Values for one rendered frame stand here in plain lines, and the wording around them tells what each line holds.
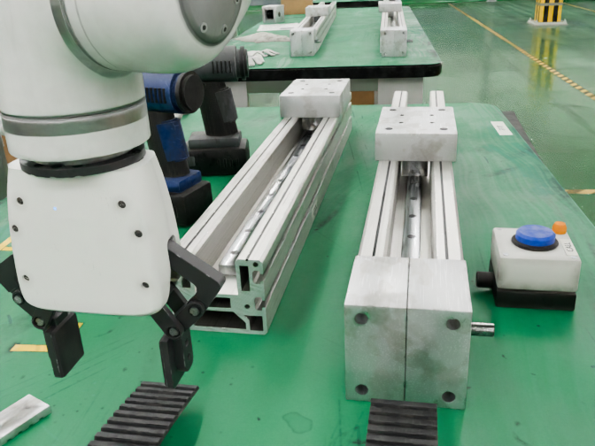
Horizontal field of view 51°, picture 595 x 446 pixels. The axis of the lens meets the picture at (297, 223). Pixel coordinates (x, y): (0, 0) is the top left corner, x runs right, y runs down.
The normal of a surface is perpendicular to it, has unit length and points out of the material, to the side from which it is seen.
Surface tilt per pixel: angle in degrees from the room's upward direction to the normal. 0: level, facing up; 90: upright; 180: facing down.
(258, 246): 0
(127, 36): 116
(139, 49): 126
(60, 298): 90
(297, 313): 0
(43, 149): 90
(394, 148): 90
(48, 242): 90
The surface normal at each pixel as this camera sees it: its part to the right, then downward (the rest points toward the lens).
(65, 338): 0.98, 0.04
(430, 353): -0.18, 0.40
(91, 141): 0.46, 0.33
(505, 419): -0.04, -0.92
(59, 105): 0.14, 0.39
